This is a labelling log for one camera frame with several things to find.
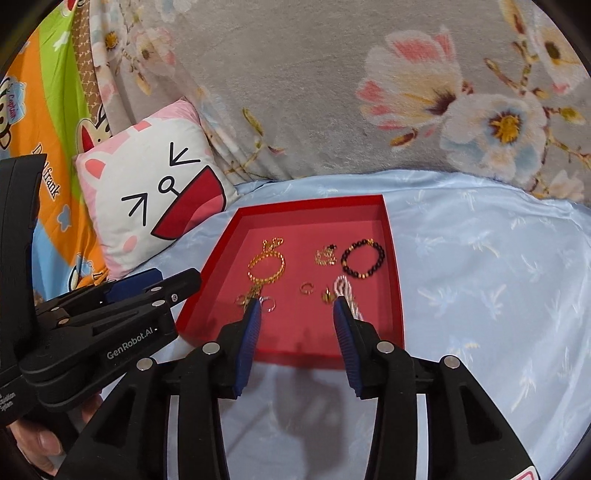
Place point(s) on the light blue bed sheet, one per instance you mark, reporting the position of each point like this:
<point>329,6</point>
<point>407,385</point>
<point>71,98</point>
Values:
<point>485,300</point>

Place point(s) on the white cat face pillow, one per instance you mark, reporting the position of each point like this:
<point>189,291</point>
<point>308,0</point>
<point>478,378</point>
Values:
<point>138,184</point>

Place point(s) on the colourful cartoon blanket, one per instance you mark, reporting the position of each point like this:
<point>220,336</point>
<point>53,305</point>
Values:
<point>55,69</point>

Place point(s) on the gold hoop earring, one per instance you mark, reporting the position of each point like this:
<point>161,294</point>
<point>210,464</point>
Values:
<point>272,303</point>

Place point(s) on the gold bangle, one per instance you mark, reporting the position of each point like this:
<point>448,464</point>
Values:
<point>277,274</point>

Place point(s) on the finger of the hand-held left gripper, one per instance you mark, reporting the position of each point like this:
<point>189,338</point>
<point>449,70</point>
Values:
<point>134,284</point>
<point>115,350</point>

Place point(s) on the grey floral blanket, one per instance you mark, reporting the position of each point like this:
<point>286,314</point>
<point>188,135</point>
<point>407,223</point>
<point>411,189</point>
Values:
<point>300,92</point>

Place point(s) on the person's left hand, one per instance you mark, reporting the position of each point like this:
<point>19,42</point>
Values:
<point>41,441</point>

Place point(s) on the red cardboard box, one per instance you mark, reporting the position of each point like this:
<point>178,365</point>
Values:
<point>300,332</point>

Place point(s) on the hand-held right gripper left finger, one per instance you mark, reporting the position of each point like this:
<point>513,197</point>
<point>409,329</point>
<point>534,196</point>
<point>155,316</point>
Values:
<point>247,350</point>

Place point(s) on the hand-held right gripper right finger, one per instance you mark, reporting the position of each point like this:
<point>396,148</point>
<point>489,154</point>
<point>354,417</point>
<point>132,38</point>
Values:
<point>348,350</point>

